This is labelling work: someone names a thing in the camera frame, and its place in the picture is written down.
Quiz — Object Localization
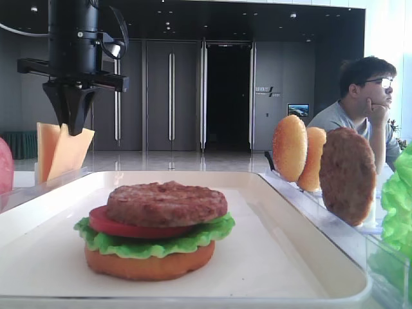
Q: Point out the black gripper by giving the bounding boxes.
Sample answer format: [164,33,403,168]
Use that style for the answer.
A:
[17,28,129,136]

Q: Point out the orange cheese slice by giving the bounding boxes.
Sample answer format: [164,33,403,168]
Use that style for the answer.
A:
[37,122,61,183]
[46,124,95,181]

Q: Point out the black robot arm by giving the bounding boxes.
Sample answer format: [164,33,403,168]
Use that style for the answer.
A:
[17,1,129,136]

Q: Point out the red tomato slice in rack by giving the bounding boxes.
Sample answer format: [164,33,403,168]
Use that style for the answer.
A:
[0,138,14,194]

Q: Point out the tomato slice on burger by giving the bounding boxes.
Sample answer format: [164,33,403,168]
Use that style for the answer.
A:
[89,206,194,239]

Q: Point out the green lettuce on burger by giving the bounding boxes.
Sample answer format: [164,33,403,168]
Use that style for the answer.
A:
[73,213,236,259]

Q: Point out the green lettuce leaf in rack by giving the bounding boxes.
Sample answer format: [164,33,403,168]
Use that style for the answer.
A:
[380,145,411,257]

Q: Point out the dark double door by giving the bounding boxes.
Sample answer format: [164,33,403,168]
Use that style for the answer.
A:
[146,41,199,151]

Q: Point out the clear acrylic left food rack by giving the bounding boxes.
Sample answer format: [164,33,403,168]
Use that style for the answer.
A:
[1,163,91,213]

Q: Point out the clear acrylic food rack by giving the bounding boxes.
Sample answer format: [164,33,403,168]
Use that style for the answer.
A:
[264,151,411,308]
[1,163,91,213]

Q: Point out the brown patty on burger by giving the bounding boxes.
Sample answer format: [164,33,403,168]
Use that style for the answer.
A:
[106,181,228,228]

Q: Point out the bottom bun on tray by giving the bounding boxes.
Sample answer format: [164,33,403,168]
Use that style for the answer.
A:
[84,241,215,281]

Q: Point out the front bun in right rack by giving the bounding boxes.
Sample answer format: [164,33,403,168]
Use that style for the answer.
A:
[272,115,308,182]

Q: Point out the bun in rack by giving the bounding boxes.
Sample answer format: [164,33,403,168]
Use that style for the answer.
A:
[297,127,326,192]
[272,115,308,182]

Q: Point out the rear bun in right rack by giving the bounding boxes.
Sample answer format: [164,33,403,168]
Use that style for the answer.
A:
[297,127,326,192]

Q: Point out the cream plastic tray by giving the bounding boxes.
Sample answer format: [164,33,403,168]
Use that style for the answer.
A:
[1,171,372,308]

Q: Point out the brown patty in rack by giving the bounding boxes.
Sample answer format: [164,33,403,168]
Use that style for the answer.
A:
[319,127,377,227]

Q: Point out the seated man with glasses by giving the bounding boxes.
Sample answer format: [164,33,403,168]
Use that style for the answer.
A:
[309,56,400,173]

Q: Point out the clear acrylic right food rack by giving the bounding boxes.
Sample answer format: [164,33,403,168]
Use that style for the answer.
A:
[264,151,411,308]

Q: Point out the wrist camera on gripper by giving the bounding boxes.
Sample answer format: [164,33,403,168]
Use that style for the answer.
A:
[97,32,127,60]

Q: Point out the small wall screen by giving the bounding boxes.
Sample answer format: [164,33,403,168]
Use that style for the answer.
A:
[288,104,309,117]

